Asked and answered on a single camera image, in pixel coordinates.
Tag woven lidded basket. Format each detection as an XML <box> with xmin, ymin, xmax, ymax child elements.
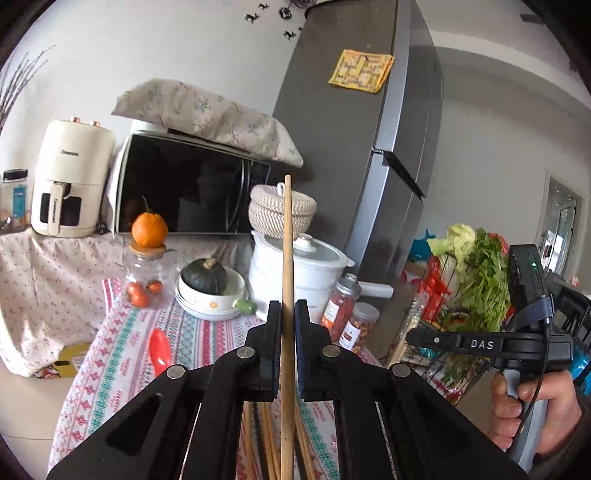
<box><xmin>248</xmin><ymin>182</ymin><xmax>317</xmax><ymax>241</ymax></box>

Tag bunch of bamboo chopsticks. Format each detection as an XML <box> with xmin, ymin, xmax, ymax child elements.
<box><xmin>242</xmin><ymin>401</ymin><xmax>324</xmax><ymax>480</ymax></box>

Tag red snack packets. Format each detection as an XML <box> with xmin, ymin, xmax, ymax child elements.
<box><xmin>416</xmin><ymin>256</ymin><xmax>453</xmax><ymax>324</ymax></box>

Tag yellow patterned cloth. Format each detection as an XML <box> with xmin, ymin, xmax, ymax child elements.
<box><xmin>328</xmin><ymin>48</ymin><xmax>396</xmax><ymax>94</ymax></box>

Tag glass jar wooden lid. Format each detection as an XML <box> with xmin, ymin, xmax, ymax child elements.
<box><xmin>124</xmin><ymin>242</ymin><xmax>175</xmax><ymax>310</ymax></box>

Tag yellow cardboard box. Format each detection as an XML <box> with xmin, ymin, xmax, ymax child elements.
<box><xmin>34</xmin><ymin>342</ymin><xmax>93</xmax><ymax>379</ymax></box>

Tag black wire basket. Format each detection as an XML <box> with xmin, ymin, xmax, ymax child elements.
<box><xmin>390</xmin><ymin>258</ymin><xmax>509</xmax><ymax>407</ymax></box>

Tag long bamboo chopstick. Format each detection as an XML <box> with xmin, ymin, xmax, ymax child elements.
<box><xmin>281</xmin><ymin>174</ymin><xmax>296</xmax><ymax>480</ymax></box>

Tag striped patterned tablecloth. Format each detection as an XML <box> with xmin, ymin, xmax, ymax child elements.
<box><xmin>48</xmin><ymin>277</ymin><xmax>389</xmax><ymax>480</ymax></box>

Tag black microwave oven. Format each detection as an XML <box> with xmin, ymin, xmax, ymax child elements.
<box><xmin>108</xmin><ymin>130</ymin><xmax>273</xmax><ymax>236</ymax></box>

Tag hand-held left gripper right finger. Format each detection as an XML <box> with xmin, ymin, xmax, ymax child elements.
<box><xmin>294</xmin><ymin>299</ymin><xmax>529</xmax><ymax>480</ymax></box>

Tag red spoon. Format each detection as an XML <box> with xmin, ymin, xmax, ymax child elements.
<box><xmin>148</xmin><ymin>328</ymin><xmax>172</xmax><ymax>377</ymax></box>

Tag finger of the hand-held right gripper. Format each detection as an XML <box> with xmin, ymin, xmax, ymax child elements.
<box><xmin>405</xmin><ymin>327</ymin><xmax>506</xmax><ymax>357</ymax></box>

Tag white electric pot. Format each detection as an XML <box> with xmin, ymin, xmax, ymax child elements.
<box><xmin>249</xmin><ymin>229</ymin><xmax>394</xmax><ymax>324</ymax></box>

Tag clear jar black lid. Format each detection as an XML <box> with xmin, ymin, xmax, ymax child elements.
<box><xmin>0</xmin><ymin>168</ymin><xmax>29</xmax><ymax>234</ymax></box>

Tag blue plastic bag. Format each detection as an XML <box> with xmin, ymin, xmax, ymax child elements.
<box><xmin>409</xmin><ymin>229</ymin><xmax>437</xmax><ymax>261</ymax></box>

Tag grey refrigerator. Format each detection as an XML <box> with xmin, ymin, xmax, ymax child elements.
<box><xmin>271</xmin><ymin>0</ymin><xmax>444</xmax><ymax>282</ymax></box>

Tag green lettuce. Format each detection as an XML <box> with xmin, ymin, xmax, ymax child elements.
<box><xmin>426</xmin><ymin>223</ymin><xmax>477</xmax><ymax>271</ymax></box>

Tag black bird wall decals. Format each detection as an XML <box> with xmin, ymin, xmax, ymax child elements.
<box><xmin>245</xmin><ymin>2</ymin><xmax>301</xmax><ymax>40</ymax></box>

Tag orange with stem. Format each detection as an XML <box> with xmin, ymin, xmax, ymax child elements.
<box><xmin>131</xmin><ymin>196</ymin><xmax>169</xmax><ymax>247</ymax></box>

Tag dried snack jar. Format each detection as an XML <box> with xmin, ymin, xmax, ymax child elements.
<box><xmin>338</xmin><ymin>302</ymin><xmax>380</xmax><ymax>355</ymax></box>

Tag green kabocha squash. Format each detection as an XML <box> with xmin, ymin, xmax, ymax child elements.
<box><xmin>180</xmin><ymin>257</ymin><xmax>229</xmax><ymax>295</ymax></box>

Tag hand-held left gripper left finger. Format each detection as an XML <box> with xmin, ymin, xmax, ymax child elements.
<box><xmin>46</xmin><ymin>300</ymin><xmax>283</xmax><ymax>480</ymax></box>

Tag chili jar silver lid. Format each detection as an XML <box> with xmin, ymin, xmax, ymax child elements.
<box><xmin>320</xmin><ymin>273</ymin><xmax>362</xmax><ymax>342</ymax></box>

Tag floral pillow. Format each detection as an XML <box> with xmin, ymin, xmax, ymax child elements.
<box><xmin>111</xmin><ymin>78</ymin><xmax>304</xmax><ymax>168</ymax></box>

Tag white floral cloth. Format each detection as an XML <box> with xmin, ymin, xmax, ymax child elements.
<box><xmin>0</xmin><ymin>228</ymin><xmax>259</xmax><ymax>377</ymax></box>

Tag cream air fryer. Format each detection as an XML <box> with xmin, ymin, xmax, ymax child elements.
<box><xmin>30</xmin><ymin>117</ymin><xmax>116</xmax><ymax>239</ymax></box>

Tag glass door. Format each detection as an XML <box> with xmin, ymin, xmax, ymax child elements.
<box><xmin>538</xmin><ymin>171</ymin><xmax>580</xmax><ymax>282</ymax></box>

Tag dried twigs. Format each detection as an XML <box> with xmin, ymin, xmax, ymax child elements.
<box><xmin>0</xmin><ymin>44</ymin><xmax>56</xmax><ymax>132</ymax></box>

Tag person's right hand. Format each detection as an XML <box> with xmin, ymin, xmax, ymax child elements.
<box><xmin>488</xmin><ymin>369</ymin><xmax>583</xmax><ymax>457</ymax></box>

